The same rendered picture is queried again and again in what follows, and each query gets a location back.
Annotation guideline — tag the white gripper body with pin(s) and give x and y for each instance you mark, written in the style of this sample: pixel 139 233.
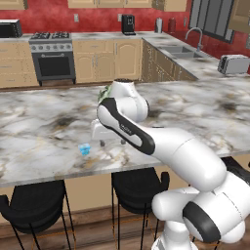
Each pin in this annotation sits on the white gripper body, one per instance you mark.
pixel 101 133

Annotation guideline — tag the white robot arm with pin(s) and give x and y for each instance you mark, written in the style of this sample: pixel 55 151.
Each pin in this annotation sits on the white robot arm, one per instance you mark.
pixel 192 159

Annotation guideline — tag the small blue yogurt container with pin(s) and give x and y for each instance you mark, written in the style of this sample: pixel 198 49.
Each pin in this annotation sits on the small blue yogurt container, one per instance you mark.
pixel 84 149

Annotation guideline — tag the green leafy object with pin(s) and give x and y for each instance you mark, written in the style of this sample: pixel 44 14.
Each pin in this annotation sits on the green leafy object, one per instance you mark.
pixel 103 94

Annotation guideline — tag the black bar stool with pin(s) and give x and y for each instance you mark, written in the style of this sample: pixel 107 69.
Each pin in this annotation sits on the black bar stool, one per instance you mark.
pixel 138 188
pixel 34 205

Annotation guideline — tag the beige base cupboards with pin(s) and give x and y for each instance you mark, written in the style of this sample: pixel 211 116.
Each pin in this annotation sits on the beige base cupboards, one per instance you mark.
pixel 104 60

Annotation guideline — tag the brown base cupboards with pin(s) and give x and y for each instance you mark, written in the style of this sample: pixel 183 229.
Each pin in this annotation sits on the brown base cupboards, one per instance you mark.
pixel 159 66

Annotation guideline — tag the silver stove with oven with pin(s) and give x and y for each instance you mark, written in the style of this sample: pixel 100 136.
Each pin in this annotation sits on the silver stove with oven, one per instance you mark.
pixel 52 60

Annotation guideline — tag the steel sink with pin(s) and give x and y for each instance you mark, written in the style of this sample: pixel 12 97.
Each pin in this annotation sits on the steel sink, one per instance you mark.
pixel 180 52

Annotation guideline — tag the beige drawer unit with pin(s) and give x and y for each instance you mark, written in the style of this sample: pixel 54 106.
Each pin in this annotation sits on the beige drawer unit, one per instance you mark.
pixel 16 65

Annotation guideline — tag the black coffee machine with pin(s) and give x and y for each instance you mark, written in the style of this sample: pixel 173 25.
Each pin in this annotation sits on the black coffee machine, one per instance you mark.
pixel 128 24

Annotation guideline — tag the silver canister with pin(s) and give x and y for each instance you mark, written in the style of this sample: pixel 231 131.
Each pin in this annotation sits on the silver canister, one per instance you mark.
pixel 158 25

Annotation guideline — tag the red canister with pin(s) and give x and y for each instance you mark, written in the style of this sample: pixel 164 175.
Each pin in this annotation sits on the red canister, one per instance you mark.
pixel 172 24

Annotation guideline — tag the silver curved tap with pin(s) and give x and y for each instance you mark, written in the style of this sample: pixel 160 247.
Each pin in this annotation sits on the silver curved tap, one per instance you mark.
pixel 198 35

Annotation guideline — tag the silver toaster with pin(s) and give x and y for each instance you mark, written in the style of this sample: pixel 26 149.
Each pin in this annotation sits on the silver toaster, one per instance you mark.
pixel 232 64

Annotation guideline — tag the black microwave oven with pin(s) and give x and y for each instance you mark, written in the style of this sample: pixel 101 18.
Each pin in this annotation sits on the black microwave oven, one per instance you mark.
pixel 9 28

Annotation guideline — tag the dark framed window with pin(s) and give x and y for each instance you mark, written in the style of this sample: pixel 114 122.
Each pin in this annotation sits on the dark framed window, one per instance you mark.
pixel 211 18

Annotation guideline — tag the grey wall socket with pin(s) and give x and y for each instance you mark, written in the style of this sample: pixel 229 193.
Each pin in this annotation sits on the grey wall socket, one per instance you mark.
pixel 185 21
pixel 119 17
pixel 76 18

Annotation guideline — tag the beige wall cupboards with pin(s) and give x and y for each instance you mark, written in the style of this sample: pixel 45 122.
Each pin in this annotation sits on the beige wall cupboards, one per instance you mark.
pixel 123 3

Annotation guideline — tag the beige wall cupboard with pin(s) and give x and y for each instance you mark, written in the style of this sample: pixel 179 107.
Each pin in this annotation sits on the beige wall cupboard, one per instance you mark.
pixel 13 4
pixel 240 14

